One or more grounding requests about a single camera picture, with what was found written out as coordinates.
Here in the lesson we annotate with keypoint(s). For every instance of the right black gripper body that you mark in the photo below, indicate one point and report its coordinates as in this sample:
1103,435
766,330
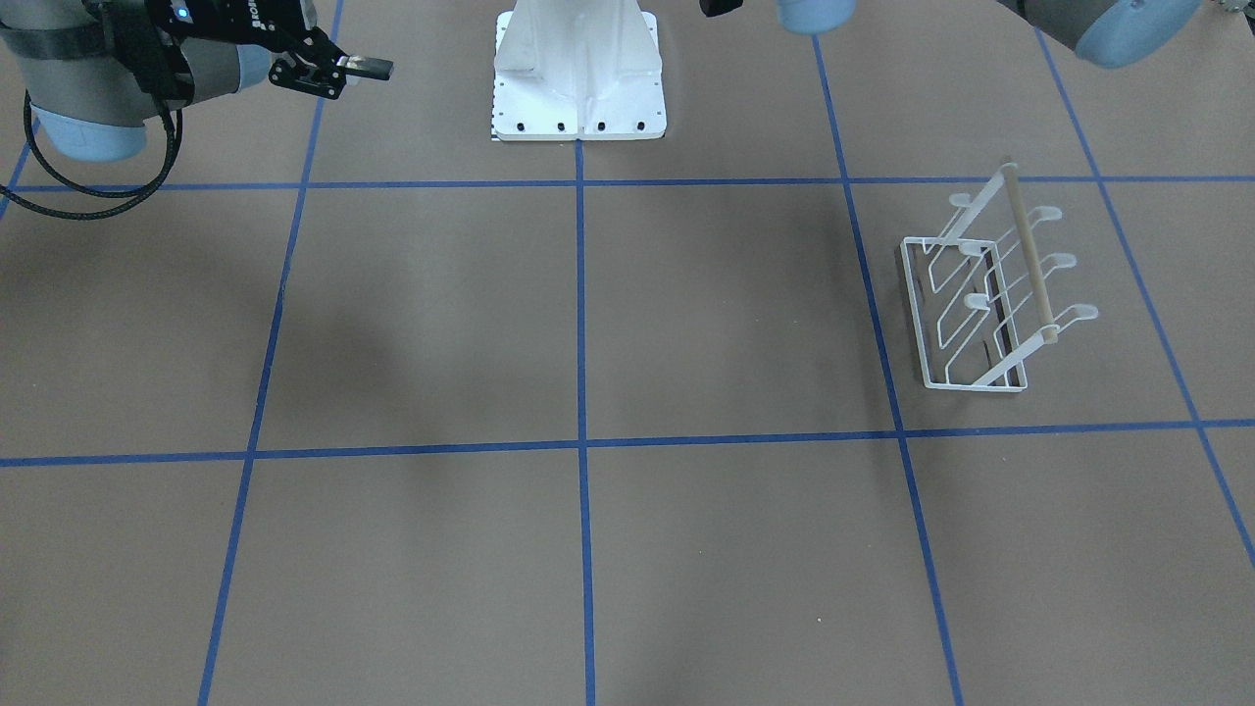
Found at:
227,29

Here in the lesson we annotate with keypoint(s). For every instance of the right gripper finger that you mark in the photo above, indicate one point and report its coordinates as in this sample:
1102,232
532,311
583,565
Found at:
291,74
336,65

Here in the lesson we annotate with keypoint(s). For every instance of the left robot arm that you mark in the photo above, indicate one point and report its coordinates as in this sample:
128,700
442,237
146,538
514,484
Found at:
1106,34

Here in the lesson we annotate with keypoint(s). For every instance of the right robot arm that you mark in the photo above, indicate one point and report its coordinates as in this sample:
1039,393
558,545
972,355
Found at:
96,71

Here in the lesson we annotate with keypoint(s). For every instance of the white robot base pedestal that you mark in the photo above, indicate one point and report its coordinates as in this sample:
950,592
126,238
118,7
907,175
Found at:
577,70

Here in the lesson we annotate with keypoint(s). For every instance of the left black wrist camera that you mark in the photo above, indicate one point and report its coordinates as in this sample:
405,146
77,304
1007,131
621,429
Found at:
716,8

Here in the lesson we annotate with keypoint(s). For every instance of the white wire cup holder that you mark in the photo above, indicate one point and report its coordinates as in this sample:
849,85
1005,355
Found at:
977,292

